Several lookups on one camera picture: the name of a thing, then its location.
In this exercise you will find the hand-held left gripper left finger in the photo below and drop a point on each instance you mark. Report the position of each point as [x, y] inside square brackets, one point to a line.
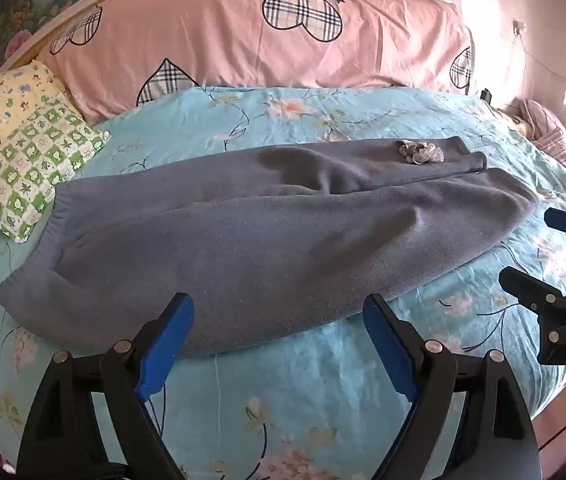
[168, 345]

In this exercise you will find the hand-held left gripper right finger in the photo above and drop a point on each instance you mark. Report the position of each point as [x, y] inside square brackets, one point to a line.
[388, 345]

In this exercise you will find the grey-blue knit pants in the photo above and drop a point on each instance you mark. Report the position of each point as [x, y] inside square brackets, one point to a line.
[263, 240]

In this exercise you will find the light blue floral bed sheet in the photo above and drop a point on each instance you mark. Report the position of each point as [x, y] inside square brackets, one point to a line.
[313, 400]

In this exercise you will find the pink striped cloth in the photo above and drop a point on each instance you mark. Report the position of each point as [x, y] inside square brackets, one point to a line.
[548, 130]

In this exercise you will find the pale yellow cloth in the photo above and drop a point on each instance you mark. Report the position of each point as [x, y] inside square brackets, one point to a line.
[513, 120]

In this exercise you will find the small black object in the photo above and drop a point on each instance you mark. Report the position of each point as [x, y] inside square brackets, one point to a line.
[486, 96]

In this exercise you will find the green checkered pillow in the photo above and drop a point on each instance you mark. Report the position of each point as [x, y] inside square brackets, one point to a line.
[28, 160]

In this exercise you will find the pink pillow with plaid hearts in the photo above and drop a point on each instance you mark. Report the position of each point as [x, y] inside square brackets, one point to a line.
[263, 50]

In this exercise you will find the gold framed floral painting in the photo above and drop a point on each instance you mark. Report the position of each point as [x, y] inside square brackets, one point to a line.
[28, 0]

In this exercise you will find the wall socket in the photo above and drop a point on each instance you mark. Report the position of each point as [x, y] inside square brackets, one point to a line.
[519, 27]

